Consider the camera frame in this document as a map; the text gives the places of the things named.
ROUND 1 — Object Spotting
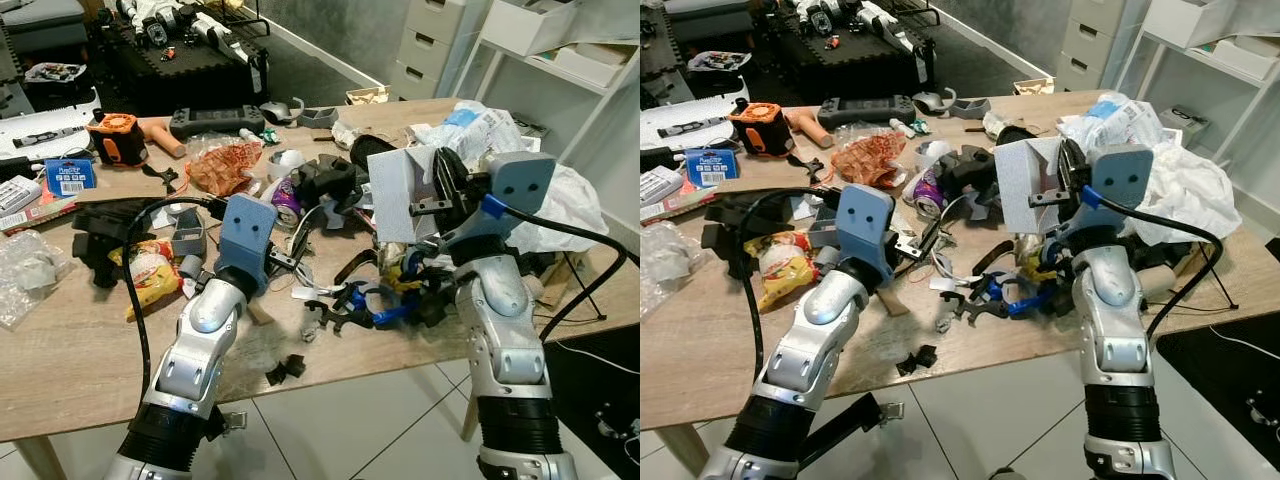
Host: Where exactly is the white crumpled plastic bag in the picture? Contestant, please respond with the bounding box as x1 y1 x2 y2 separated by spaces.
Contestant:
1130 135 1243 246
505 160 609 256

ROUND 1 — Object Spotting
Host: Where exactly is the clear plastic bag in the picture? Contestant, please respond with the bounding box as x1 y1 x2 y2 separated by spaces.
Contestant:
0 230 71 331
640 222 706 319

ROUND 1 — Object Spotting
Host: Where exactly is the black blocky device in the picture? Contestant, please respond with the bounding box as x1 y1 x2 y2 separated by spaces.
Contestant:
70 197 186 291
700 190 836 281

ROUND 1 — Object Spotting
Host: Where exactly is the black handheld controller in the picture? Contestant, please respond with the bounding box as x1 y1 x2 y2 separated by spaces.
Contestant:
817 94 916 131
168 105 266 141

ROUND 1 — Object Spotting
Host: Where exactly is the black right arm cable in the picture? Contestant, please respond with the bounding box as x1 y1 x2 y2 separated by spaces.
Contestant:
1085 188 1227 346
485 195 631 346

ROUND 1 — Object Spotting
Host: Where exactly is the yellow snack bag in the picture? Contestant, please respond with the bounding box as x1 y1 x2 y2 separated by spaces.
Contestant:
108 238 186 323
752 230 821 313

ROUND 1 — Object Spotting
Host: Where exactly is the wooden table leg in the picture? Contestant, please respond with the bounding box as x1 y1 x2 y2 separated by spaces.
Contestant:
655 425 717 480
12 435 67 480

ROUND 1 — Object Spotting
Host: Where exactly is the white shelf unit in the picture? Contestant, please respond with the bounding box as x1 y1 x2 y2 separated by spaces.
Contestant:
455 0 641 201
1115 0 1280 201

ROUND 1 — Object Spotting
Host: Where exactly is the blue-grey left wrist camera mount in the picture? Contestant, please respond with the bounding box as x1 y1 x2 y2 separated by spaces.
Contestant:
218 193 279 296
835 183 898 286

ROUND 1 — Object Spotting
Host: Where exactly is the small black plastic piece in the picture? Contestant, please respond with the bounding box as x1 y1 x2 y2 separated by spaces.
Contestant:
265 353 307 386
896 345 939 378

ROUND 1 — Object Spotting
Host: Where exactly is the grey folded cardboard carton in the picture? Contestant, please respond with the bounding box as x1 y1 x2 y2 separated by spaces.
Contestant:
994 135 1066 239
366 143 446 246

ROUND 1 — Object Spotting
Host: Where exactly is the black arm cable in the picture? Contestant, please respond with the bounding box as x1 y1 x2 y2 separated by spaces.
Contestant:
1085 188 1227 346
740 185 839 386
120 195 227 403
485 195 631 346

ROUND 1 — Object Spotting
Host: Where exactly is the purple drink can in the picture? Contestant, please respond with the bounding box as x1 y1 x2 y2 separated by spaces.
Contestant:
270 175 306 229
912 165 947 219

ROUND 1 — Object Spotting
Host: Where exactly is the orange black fan device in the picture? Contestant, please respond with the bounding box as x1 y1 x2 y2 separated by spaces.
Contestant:
85 111 151 168
728 101 796 158

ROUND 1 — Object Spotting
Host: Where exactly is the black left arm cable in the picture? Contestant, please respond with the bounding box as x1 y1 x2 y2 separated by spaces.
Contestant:
120 195 227 403
740 185 839 386

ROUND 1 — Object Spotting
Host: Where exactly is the white flat board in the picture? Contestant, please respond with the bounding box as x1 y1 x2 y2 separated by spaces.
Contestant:
640 98 751 151
0 88 103 161

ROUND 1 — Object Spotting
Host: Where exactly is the black floor mat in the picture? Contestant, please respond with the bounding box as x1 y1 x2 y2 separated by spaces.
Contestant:
1155 310 1280 471
543 322 641 480

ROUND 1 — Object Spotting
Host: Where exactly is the white drawer cabinet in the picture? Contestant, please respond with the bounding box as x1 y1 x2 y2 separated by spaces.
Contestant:
385 0 481 101
1055 0 1136 93

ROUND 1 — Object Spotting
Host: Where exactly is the white blue plastic wrapper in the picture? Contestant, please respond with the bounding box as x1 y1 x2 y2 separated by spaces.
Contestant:
410 98 526 166
1055 92 1166 156

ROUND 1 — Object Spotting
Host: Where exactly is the white small labelled box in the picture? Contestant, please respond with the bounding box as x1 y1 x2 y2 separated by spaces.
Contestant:
0 175 43 216
640 165 685 207

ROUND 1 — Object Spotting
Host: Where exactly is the black bulky plastic part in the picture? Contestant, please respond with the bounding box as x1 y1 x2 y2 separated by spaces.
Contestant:
298 155 369 213
938 145 1001 206

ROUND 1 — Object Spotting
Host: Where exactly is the tan wooden handle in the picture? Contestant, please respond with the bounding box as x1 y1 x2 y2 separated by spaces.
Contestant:
140 117 189 159
785 108 833 149

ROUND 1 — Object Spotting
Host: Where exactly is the blue card package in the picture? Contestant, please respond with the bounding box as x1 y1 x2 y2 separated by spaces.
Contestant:
685 148 739 188
45 157 98 196

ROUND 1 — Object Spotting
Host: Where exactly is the white tape roll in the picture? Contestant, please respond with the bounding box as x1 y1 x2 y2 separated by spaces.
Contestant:
266 148 307 183
914 140 953 173

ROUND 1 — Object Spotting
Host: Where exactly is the orange mesh bag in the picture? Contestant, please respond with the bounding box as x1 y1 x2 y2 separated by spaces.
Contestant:
832 128 909 189
185 135 263 198

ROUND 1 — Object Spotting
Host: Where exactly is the black case with parts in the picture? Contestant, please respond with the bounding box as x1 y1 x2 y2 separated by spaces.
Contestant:
775 0 938 101
95 0 271 116

